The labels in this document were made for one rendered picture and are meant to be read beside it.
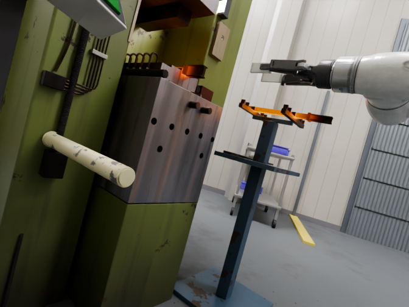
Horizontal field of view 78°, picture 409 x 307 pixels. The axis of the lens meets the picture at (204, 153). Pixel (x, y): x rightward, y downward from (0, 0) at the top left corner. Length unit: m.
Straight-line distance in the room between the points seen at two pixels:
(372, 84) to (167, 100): 0.60
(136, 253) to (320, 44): 4.32
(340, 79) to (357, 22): 4.33
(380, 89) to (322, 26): 4.24
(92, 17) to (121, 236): 0.67
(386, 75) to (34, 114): 0.94
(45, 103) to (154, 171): 0.41
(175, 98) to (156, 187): 0.34
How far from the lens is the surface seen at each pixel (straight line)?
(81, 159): 0.70
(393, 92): 0.71
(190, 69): 1.04
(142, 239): 1.03
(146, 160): 0.90
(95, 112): 1.00
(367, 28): 5.03
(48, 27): 0.96
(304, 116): 1.26
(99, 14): 0.68
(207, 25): 1.44
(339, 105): 4.55
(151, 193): 0.96
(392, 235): 4.78
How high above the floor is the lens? 0.73
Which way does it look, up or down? 2 degrees down
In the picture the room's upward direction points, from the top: 15 degrees clockwise
